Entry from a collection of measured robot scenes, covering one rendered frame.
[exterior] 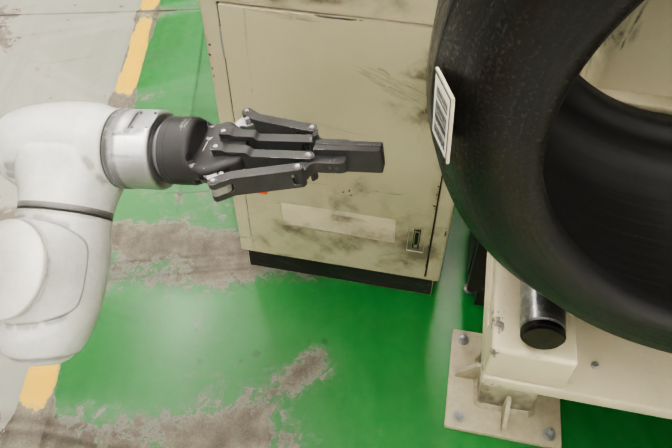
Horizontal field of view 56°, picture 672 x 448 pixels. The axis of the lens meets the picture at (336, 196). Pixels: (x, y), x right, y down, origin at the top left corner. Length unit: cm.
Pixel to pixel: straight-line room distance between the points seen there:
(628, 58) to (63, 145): 68
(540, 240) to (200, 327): 132
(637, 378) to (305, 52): 82
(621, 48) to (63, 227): 69
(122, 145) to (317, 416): 104
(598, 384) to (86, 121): 63
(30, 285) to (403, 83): 82
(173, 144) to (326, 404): 105
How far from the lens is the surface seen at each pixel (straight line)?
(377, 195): 148
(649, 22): 87
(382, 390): 163
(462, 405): 162
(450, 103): 44
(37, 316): 71
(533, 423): 164
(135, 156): 69
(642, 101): 91
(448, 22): 45
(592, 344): 81
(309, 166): 64
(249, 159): 66
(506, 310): 73
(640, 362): 82
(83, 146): 72
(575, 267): 55
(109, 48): 281
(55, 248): 70
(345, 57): 125
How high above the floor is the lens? 146
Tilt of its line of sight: 46 degrees down
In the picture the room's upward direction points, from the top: straight up
